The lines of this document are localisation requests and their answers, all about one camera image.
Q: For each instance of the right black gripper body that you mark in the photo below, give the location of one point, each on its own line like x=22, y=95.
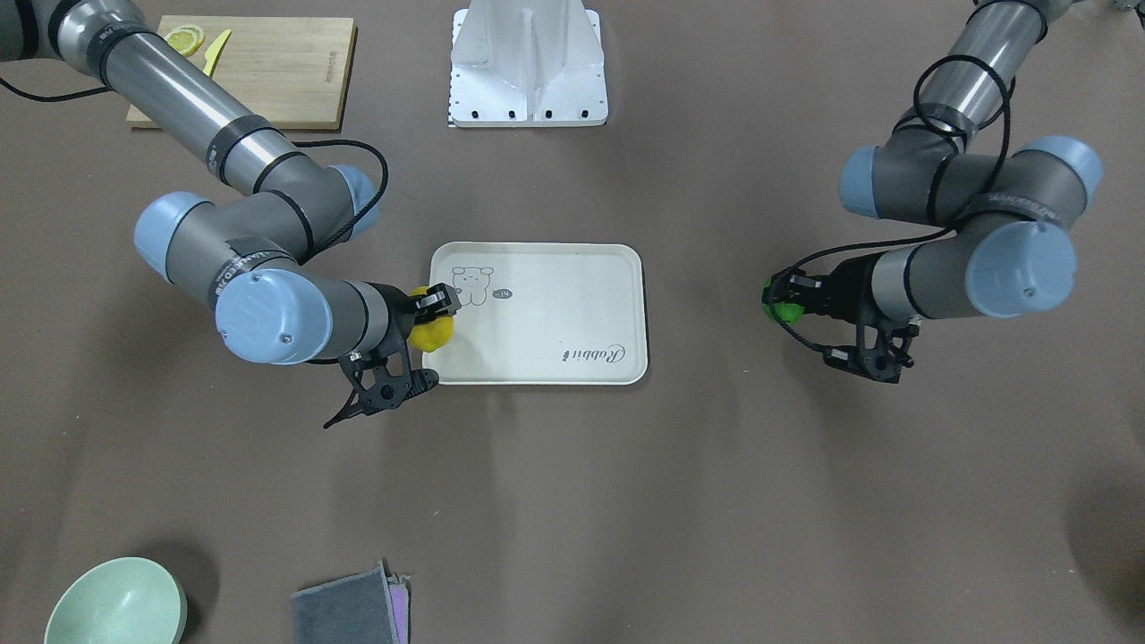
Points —
x=400, y=309

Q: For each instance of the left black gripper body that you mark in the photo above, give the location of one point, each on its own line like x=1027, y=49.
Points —
x=847, y=288

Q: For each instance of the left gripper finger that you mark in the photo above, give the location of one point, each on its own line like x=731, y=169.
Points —
x=779, y=289

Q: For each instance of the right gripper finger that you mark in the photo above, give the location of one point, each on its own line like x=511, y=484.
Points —
x=440, y=300

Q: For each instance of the green lime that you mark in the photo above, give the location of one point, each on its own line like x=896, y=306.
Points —
x=777, y=309

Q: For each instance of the yellow lemon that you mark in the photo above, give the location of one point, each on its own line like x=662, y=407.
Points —
x=434, y=334

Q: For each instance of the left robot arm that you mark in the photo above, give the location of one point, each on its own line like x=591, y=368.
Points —
x=1001, y=245

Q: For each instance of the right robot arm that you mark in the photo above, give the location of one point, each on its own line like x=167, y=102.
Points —
x=244, y=260

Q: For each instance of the cream rabbit tray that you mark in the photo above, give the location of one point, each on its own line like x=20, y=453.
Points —
x=542, y=314

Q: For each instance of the wooden cutting board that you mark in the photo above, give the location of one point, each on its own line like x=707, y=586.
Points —
x=292, y=70

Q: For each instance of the grey folded cloth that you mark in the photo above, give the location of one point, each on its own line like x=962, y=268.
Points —
x=369, y=607

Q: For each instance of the yellow plastic knife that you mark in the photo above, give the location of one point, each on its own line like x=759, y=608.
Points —
x=214, y=52

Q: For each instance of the lemon slice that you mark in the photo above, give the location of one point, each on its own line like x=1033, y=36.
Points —
x=186, y=39

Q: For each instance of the mint green bowl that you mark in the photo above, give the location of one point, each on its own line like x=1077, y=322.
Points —
x=124, y=600

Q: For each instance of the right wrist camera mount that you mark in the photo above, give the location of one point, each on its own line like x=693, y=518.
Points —
x=380, y=383

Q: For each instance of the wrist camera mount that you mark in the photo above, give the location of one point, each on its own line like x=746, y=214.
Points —
x=880, y=353
x=380, y=383

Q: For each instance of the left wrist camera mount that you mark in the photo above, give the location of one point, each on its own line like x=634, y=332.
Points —
x=880, y=353

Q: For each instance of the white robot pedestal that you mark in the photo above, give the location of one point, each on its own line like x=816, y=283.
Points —
x=537, y=64

